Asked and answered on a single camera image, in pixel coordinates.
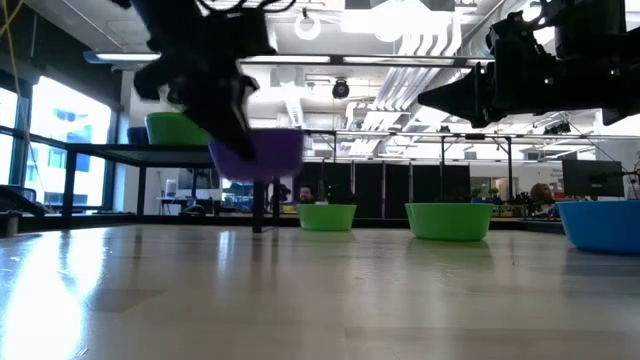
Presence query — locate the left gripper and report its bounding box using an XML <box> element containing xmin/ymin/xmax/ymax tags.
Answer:
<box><xmin>167</xmin><ymin>48</ymin><xmax>277</xmax><ymax>162</ymax></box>

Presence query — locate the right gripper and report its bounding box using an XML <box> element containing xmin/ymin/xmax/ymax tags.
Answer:
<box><xmin>417</xmin><ymin>49</ymin><xmax>640</xmax><ymax>129</ymax></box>

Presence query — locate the green plastic mini bowl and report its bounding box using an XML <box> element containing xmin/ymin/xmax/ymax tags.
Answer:
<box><xmin>404</xmin><ymin>201</ymin><xmax>495</xmax><ymax>243</ymax></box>
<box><xmin>296</xmin><ymin>203</ymin><xmax>358</xmax><ymax>232</ymax></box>
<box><xmin>145</xmin><ymin>111</ymin><xmax>211</xmax><ymax>146</ymax></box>

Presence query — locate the blue plastic mini bowl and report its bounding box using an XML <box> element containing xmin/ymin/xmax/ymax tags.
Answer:
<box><xmin>555</xmin><ymin>200</ymin><xmax>640</xmax><ymax>257</ymax></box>

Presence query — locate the black partition panel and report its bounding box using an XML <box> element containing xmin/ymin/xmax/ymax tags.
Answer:
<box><xmin>384</xmin><ymin>162</ymin><xmax>412</xmax><ymax>220</ymax></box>
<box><xmin>292</xmin><ymin>160</ymin><xmax>354</xmax><ymax>201</ymax></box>
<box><xmin>412</xmin><ymin>163</ymin><xmax>471</xmax><ymax>204</ymax></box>
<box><xmin>353</xmin><ymin>161</ymin><xmax>384</xmax><ymax>220</ymax></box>

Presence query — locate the black perforated metal shelf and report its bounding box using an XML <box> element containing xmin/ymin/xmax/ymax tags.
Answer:
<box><xmin>63</xmin><ymin>143</ymin><xmax>282</xmax><ymax>234</ymax></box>

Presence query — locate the bright ceiling panel lamp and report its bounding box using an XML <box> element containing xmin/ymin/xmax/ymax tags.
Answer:
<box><xmin>342</xmin><ymin>7</ymin><xmax>426</xmax><ymax>44</ymax></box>

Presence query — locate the black computer monitor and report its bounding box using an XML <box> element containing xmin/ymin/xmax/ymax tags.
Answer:
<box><xmin>562</xmin><ymin>159</ymin><xmax>625</xmax><ymax>199</ymax></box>

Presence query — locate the black metal station frame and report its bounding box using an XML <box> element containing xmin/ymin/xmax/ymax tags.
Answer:
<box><xmin>302</xmin><ymin>128</ymin><xmax>337</xmax><ymax>164</ymax></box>
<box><xmin>439</xmin><ymin>132</ymin><xmax>514</xmax><ymax>201</ymax></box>

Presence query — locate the silver ventilation duct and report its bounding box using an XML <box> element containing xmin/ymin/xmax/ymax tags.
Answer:
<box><xmin>442</xmin><ymin>0</ymin><xmax>506</xmax><ymax>61</ymax></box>

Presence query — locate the black aluminium rig frame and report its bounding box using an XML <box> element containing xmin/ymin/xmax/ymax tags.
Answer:
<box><xmin>0</xmin><ymin>184</ymin><xmax>566</xmax><ymax>239</ymax></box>

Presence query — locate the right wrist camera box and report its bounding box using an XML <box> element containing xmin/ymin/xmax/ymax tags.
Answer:
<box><xmin>487</xmin><ymin>12</ymin><xmax>556</xmax><ymax>64</ymax></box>

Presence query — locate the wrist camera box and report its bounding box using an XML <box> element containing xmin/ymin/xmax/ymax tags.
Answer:
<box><xmin>487</xmin><ymin>12</ymin><xmax>556</xmax><ymax>64</ymax></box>
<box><xmin>132</xmin><ymin>62</ymin><xmax>174</xmax><ymax>101</ymax></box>

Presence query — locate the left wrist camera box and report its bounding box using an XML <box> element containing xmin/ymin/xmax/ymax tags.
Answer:
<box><xmin>132</xmin><ymin>62</ymin><xmax>174</xmax><ymax>101</ymax></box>

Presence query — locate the white ring ceiling lamp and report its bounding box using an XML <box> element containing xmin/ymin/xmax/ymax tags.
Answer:
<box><xmin>293</xmin><ymin>12</ymin><xmax>322</xmax><ymax>42</ymax></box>

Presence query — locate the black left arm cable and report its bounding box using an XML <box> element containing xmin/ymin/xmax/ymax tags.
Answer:
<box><xmin>197</xmin><ymin>0</ymin><xmax>297</xmax><ymax>14</ymax></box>

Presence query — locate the yellow hanging cable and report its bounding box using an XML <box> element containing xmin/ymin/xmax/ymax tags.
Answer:
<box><xmin>0</xmin><ymin>0</ymin><xmax>25</xmax><ymax>119</ymax></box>

